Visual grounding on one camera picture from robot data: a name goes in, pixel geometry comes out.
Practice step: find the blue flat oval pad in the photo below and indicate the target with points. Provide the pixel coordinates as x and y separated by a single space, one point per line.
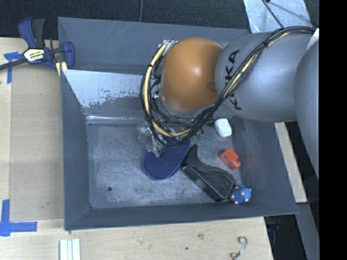
162 164

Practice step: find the grey metal bin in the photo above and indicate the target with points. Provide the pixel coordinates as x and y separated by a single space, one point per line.
122 177

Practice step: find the black zipper pouch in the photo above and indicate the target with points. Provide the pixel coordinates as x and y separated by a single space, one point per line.
211 179

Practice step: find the white small case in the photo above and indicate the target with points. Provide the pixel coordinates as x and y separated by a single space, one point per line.
223 127

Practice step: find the orange-red small block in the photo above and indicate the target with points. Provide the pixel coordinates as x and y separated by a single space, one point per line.
230 158

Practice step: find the blue small toy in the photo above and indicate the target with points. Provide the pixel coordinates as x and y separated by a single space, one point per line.
242 194

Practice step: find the pale wood board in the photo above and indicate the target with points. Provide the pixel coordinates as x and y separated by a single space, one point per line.
35 145

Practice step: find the small metal hook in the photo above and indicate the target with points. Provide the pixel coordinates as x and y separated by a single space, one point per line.
242 246

